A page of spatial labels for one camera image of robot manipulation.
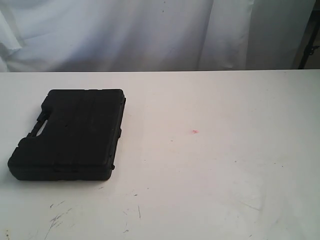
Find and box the black plastic tool case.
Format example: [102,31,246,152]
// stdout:
[7,89,126,181]

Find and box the black metal stand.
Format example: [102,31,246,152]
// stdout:
[297,0,320,70]

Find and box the white backdrop curtain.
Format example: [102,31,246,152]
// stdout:
[0,0,315,72]

